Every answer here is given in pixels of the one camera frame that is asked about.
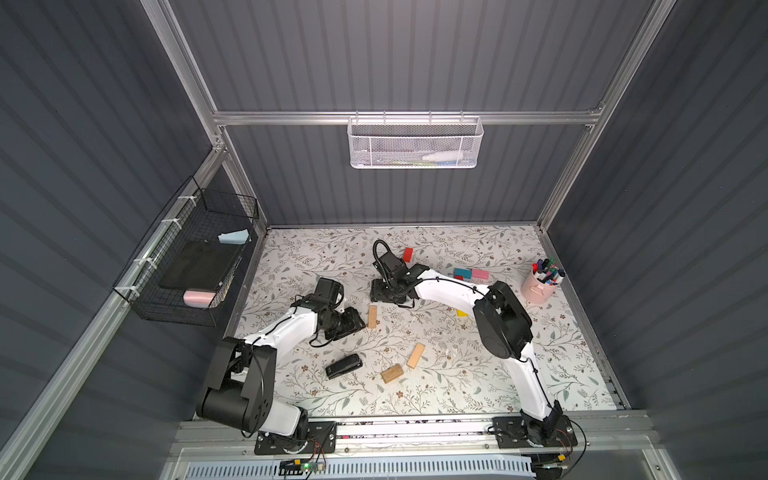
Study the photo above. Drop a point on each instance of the dark wooden block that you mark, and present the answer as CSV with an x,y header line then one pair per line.
x,y
393,373

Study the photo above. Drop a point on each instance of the black stapler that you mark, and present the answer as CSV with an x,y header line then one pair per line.
x,y
343,366

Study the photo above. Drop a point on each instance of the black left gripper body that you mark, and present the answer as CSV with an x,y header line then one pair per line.
x,y
346,322

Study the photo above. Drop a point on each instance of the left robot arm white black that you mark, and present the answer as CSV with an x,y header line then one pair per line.
x,y
238,388

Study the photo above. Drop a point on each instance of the pink sponge in basket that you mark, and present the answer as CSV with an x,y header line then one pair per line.
x,y
199,299

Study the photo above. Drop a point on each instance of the black wire wall basket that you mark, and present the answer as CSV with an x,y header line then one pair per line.
x,y
196,214

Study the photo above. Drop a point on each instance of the pink cup of markers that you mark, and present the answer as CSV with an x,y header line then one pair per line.
x,y
544,277

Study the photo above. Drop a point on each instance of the black pad in basket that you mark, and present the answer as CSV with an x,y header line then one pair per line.
x,y
200,266

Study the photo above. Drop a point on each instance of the light blue sponge in basket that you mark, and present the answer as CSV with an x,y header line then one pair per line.
x,y
240,237

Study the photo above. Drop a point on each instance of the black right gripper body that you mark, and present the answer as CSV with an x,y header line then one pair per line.
x,y
389,291

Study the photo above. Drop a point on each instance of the white wire mesh basket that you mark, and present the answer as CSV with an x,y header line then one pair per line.
x,y
383,143

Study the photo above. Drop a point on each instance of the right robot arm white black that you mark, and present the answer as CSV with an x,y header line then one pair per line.
x,y
503,325

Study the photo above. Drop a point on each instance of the white bottle in basket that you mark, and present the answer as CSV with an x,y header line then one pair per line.
x,y
443,157

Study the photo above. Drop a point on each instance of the light wooden block slanted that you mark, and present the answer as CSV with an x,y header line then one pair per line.
x,y
416,355

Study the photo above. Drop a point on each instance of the light wooden block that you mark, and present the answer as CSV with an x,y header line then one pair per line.
x,y
372,317

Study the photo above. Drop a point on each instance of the pink block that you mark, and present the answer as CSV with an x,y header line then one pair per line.
x,y
478,274

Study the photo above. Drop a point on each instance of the teal block small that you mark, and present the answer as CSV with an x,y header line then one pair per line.
x,y
463,274

